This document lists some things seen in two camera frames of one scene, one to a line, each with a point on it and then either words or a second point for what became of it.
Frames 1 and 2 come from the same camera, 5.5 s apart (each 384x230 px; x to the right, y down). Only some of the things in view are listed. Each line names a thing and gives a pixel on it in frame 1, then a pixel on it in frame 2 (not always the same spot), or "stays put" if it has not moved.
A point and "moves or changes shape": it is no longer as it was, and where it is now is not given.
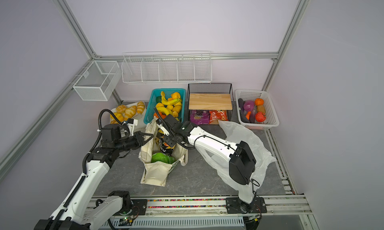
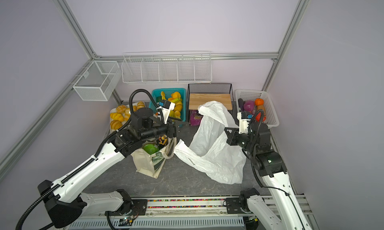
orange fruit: x=175 y=95 stays put
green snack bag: x=163 y=157 -> x=151 y=148
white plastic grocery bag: x=235 y=134 moves or changes shape
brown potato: x=260 y=108 stays put
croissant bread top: x=121 y=109 stays put
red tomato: x=260 y=117 stays put
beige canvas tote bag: x=156 y=174 moves or changes shape
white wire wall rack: x=166 y=66 stays put
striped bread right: x=140 y=107 stays put
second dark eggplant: x=240 y=103 stays put
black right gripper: x=170 y=143 -> x=233 y=137
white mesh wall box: x=98 y=81 stays put
